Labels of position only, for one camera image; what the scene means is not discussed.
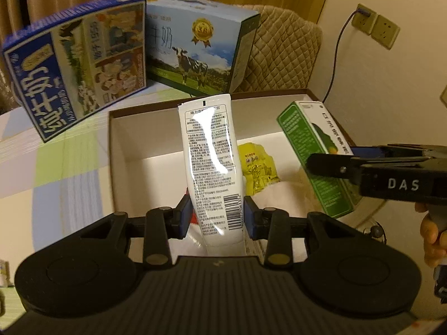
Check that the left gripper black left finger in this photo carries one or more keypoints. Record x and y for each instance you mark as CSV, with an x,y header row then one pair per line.
x,y
162,224

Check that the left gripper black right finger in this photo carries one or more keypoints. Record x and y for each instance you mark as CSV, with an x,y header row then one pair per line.
x,y
273,225

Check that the yellow chestnut snack packet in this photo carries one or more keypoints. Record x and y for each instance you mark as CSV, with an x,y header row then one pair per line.
x,y
258,168

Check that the white cream tube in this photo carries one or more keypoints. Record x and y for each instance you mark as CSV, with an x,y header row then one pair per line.
x,y
214,174

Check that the green and white medicine box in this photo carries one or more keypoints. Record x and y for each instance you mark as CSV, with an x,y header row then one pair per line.
x,y
321,153

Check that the small white pill bottle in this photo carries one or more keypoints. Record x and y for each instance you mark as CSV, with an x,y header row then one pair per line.
x,y
4,274

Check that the person's right hand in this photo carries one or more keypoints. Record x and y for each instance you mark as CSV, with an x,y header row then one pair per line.
x,y
434,242

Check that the white cloth pouch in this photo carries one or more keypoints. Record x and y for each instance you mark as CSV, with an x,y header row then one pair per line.
x,y
294,195

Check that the brown open cardboard box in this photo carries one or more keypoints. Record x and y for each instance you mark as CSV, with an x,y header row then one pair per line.
x,y
148,167

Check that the checkered bed sheet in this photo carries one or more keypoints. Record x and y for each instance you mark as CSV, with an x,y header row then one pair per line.
x,y
50,190

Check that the quilted beige cushion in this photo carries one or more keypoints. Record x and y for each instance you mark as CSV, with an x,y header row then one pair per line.
x,y
284,51

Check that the dark blue milk carton box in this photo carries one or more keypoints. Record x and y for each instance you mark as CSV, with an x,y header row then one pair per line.
x,y
74,63

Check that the light blue cow milk box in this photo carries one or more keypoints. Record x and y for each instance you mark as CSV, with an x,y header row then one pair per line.
x,y
199,47

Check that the wall power socket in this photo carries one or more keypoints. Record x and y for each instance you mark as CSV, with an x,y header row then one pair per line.
x,y
378,27

